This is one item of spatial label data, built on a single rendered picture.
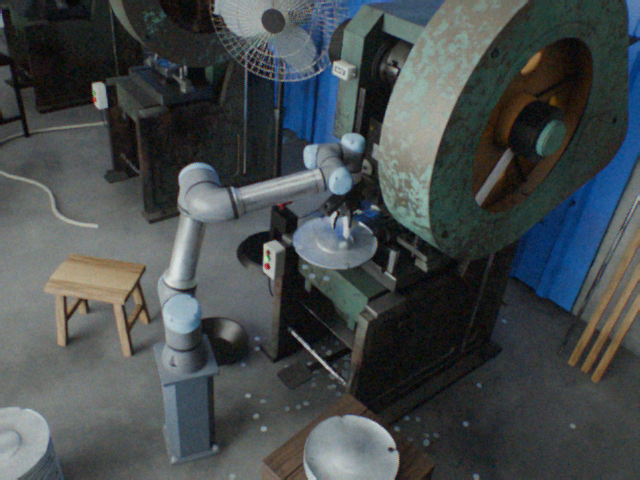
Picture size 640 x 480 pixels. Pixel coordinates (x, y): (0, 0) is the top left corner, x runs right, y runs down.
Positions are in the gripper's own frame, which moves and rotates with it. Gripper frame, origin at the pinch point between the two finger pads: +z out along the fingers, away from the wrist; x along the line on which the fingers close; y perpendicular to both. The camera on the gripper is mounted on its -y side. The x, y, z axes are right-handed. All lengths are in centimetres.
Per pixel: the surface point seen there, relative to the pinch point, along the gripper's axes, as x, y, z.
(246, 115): 149, 58, 27
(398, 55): 0, 16, -59
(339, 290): -4.7, -0.8, 23.0
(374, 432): -48, -21, 42
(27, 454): 10, -110, 48
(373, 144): 3.5, 14.7, -28.2
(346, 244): -5.8, -1.3, 1.5
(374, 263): -11.2, 8.3, 10.2
